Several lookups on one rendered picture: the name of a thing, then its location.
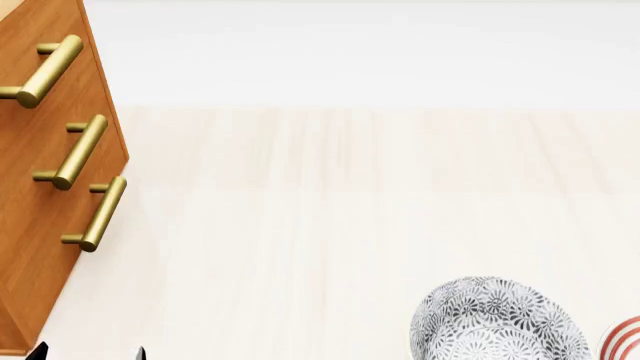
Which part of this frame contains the grey floral patterned bowl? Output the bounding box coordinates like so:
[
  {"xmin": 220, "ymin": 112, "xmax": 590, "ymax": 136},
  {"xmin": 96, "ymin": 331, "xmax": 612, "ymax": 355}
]
[{"xmin": 408, "ymin": 276, "xmax": 594, "ymax": 360}]

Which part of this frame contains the wooden drawer cabinet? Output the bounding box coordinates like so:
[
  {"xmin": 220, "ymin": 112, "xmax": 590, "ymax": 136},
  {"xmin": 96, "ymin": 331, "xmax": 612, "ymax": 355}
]
[{"xmin": 0, "ymin": 0, "xmax": 131, "ymax": 357}]

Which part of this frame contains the small brass bar handle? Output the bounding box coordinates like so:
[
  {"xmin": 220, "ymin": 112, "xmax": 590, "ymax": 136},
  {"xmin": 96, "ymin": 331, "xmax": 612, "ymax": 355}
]
[{"xmin": 60, "ymin": 175, "xmax": 128, "ymax": 253}]

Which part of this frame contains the medium brass bar handle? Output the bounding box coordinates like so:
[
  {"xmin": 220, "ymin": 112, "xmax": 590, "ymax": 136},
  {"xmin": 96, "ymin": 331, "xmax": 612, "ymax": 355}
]
[{"xmin": 32, "ymin": 114, "xmax": 110, "ymax": 192}]

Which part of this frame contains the red striped white plate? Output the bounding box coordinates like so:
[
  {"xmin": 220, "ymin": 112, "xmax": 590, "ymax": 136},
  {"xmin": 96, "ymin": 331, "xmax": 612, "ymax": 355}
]
[{"xmin": 596, "ymin": 315, "xmax": 640, "ymax": 360}]

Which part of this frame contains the large brass bar handle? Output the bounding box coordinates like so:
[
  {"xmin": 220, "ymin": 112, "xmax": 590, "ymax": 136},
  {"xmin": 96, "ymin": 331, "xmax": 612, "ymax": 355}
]
[{"xmin": 0, "ymin": 33, "xmax": 85, "ymax": 110}]

